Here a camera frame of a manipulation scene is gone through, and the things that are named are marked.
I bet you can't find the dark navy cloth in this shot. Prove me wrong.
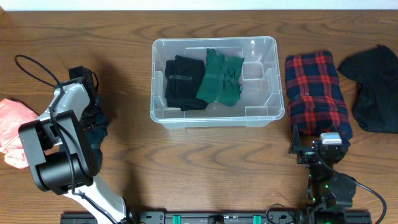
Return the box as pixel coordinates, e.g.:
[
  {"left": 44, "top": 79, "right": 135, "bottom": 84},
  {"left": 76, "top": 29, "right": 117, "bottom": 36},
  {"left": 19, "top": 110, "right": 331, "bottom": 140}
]
[{"left": 58, "top": 96, "right": 110, "bottom": 175}]

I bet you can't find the green cloth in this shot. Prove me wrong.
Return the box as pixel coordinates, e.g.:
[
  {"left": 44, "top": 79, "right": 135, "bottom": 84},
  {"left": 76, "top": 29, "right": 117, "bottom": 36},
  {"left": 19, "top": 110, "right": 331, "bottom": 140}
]
[{"left": 197, "top": 49, "right": 244, "bottom": 106}]

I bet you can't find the black cloth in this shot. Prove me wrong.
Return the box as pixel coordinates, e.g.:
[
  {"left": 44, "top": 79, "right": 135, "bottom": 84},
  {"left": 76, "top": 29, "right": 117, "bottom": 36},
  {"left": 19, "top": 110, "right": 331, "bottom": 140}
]
[
  {"left": 338, "top": 45, "right": 397, "bottom": 134},
  {"left": 165, "top": 55, "right": 208, "bottom": 111}
]

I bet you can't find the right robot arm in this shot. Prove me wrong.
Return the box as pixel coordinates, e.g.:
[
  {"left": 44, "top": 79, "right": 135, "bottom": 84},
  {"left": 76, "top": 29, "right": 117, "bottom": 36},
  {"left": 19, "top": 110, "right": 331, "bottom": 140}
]
[{"left": 289, "top": 124, "right": 356, "bottom": 223}]

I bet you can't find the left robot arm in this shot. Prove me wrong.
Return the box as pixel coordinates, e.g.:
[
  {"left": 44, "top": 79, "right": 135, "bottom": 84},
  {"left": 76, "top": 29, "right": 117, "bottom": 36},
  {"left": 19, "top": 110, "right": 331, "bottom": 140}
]
[{"left": 19, "top": 66, "right": 134, "bottom": 223}]

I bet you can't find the clear plastic storage container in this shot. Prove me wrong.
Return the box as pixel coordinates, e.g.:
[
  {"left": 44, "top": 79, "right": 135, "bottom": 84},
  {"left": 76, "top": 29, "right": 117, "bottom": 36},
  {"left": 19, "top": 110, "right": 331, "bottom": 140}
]
[{"left": 150, "top": 36, "right": 285, "bottom": 129}]

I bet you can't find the red navy plaid cloth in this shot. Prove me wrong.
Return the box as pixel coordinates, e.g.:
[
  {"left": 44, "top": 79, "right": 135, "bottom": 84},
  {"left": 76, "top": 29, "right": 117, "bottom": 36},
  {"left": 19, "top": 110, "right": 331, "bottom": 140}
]
[{"left": 285, "top": 50, "right": 353, "bottom": 140}]

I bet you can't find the black crumpled cloth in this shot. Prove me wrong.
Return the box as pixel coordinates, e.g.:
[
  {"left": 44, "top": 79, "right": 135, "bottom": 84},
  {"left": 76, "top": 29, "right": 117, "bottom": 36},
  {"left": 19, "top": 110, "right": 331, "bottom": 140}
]
[{"left": 338, "top": 45, "right": 397, "bottom": 134}]

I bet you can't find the pink crumpled cloth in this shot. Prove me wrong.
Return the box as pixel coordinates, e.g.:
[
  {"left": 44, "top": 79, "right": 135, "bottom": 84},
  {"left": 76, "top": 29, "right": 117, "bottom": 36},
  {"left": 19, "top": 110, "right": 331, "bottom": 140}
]
[{"left": 1, "top": 99, "right": 38, "bottom": 169}]

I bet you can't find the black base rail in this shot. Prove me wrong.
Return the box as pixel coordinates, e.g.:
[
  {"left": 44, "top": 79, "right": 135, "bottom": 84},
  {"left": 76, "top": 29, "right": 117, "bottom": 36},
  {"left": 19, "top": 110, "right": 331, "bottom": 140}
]
[{"left": 60, "top": 208, "right": 374, "bottom": 224}]

